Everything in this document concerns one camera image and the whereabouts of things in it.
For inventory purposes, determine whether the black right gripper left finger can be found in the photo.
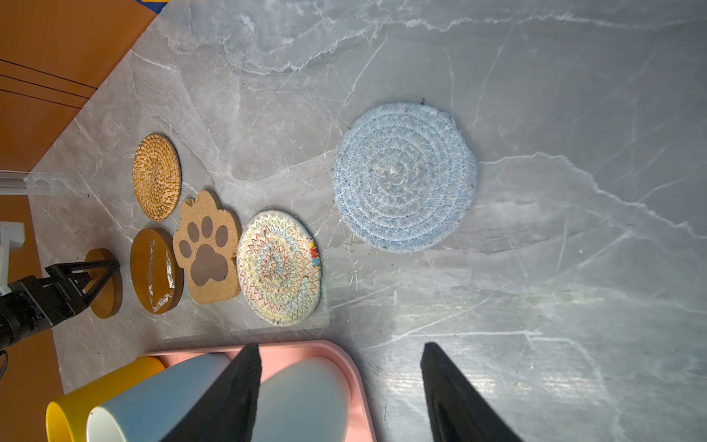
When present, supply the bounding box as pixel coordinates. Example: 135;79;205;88
163;344;263;441

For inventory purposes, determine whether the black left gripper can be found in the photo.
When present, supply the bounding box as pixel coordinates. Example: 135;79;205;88
1;260;120;350

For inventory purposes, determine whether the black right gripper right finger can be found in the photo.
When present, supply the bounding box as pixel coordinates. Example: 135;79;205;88
421;342;521;442

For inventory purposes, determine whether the matte round wooden coaster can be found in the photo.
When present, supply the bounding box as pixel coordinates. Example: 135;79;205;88
85;249;123;320

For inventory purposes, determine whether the glossy round wooden coaster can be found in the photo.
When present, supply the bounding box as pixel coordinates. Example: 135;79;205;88
130;228;184;315

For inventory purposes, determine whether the cork paw print coaster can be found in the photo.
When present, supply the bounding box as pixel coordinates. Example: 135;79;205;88
173;189;241;305

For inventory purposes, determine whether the woven rattan round coaster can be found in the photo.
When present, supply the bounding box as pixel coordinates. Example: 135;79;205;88
132;134;182;222

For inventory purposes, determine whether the multicolour woven round coaster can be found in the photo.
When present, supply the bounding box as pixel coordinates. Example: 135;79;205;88
237;210;321;327

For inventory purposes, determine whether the light blue woven coaster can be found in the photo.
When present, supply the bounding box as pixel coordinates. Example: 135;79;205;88
333;101;479;253

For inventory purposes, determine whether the pink rectangular tray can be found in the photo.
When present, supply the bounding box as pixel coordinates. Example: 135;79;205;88
144;339;377;442

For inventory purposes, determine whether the light blue mug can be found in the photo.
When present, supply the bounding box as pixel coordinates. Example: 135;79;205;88
86;354;231;441

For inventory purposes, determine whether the white mug back right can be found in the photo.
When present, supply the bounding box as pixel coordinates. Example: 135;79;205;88
252;359;349;441

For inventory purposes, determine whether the yellow mug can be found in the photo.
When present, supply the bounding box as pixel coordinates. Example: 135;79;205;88
45;357;165;442

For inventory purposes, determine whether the aluminium corner post left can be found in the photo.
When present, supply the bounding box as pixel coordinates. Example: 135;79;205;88
0;171;29;195

